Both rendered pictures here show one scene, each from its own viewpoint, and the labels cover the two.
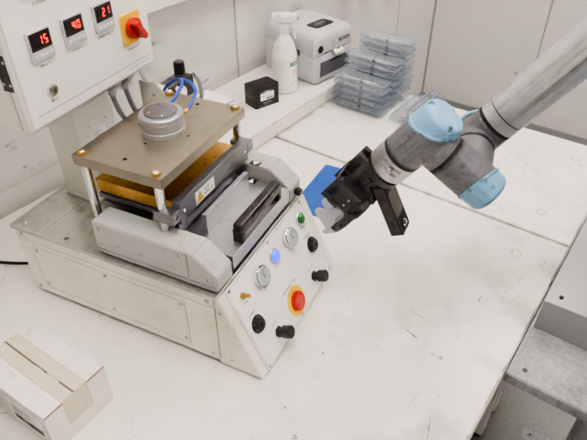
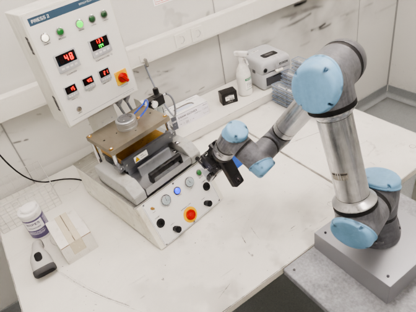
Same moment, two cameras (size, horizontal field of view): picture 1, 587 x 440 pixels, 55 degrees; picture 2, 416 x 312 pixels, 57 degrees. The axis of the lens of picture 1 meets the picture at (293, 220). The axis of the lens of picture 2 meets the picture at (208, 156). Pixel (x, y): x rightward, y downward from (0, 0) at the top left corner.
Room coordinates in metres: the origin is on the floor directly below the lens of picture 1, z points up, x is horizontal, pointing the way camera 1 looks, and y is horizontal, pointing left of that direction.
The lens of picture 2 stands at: (-0.13, -0.59, 1.83)
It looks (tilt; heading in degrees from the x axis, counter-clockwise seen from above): 36 degrees down; 27
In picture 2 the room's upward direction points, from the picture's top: 12 degrees counter-clockwise
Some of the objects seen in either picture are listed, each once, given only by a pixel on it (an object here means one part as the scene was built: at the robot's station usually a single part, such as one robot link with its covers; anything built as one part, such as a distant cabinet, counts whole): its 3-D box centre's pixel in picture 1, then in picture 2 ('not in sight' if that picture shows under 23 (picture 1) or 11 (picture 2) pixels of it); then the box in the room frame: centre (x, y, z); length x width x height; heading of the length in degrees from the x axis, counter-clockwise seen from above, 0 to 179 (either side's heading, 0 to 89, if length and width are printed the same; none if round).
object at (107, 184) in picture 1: (170, 155); (134, 137); (0.89, 0.23, 1.05); 0.22 x 0.17 x 0.10; 155
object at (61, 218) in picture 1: (162, 207); (135, 161); (0.90, 0.26, 0.93); 0.46 x 0.35 x 0.01; 65
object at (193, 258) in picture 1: (161, 248); (119, 181); (0.73, 0.23, 0.97); 0.25 x 0.05 x 0.07; 65
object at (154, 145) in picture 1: (157, 133); (129, 127); (0.92, 0.25, 1.08); 0.31 x 0.24 x 0.13; 155
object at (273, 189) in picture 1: (258, 209); (165, 167); (0.81, 0.06, 0.99); 0.15 x 0.02 x 0.04; 155
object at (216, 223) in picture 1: (194, 199); (145, 159); (0.87, 0.19, 0.97); 0.30 x 0.22 x 0.08; 65
